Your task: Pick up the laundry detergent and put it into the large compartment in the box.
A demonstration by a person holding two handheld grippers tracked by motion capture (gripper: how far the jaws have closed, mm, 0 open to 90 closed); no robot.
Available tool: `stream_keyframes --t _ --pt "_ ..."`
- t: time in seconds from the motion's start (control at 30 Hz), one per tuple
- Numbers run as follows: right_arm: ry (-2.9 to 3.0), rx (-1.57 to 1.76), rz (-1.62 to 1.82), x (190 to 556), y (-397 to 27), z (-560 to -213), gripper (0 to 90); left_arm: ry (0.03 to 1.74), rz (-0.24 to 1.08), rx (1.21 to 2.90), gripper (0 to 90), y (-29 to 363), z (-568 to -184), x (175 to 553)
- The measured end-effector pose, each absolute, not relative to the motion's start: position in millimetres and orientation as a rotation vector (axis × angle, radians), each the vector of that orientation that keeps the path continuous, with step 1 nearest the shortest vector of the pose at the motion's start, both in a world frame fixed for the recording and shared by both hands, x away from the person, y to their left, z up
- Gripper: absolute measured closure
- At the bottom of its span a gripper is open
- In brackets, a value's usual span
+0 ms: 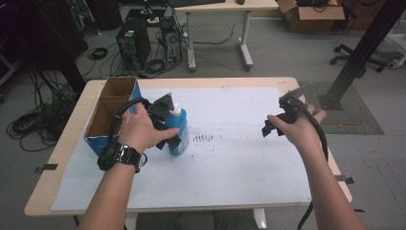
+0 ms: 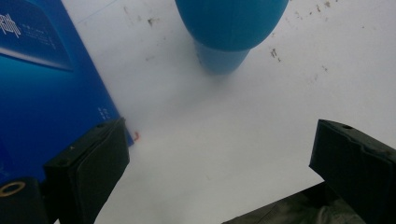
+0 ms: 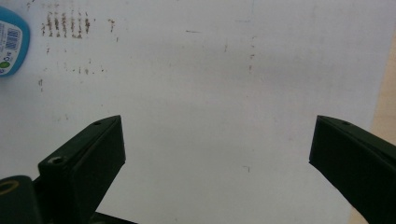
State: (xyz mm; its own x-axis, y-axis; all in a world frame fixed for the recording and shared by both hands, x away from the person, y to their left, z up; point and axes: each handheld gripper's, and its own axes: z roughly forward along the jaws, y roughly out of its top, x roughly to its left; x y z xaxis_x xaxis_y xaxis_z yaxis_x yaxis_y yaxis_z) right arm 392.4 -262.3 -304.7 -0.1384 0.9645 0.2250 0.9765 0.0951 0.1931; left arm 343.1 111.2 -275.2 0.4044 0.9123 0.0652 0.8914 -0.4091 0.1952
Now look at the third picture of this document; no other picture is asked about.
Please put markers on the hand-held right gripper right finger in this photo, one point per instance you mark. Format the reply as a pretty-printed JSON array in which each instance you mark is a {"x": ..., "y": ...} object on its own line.
[{"x": 358, "y": 168}]

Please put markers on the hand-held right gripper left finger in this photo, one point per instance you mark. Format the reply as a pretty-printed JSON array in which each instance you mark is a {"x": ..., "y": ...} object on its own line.
[{"x": 84, "y": 168}]

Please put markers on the blue plastic bottle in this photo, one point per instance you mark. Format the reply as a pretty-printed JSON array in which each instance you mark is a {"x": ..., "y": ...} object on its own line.
[{"x": 14, "y": 43}]

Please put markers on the white table mat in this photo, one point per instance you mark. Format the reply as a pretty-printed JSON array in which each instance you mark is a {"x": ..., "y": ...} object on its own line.
[{"x": 202, "y": 93}]

